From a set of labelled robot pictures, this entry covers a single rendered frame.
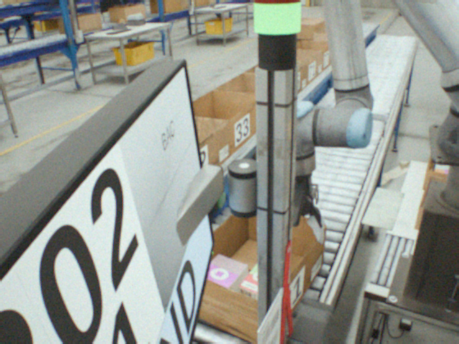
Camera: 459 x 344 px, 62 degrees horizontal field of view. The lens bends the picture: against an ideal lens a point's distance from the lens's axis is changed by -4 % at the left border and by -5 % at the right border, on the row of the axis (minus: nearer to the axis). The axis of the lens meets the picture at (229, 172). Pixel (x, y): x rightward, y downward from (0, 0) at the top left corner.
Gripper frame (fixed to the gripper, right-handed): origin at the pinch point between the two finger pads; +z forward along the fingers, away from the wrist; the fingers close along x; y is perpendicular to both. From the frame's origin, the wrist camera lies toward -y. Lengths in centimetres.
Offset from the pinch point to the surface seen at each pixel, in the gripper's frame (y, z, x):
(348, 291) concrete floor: 89, 98, 6
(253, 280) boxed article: -0.3, 17.8, 15.8
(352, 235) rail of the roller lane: 40.8, 25.2, -5.5
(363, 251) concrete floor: 127, 99, 5
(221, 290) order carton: -18.1, 6.3, 15.7
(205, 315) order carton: -17.2, 19.0, 23.6
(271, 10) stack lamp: -44, -62, -15
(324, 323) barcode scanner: -34.2, -8.7, -16.1
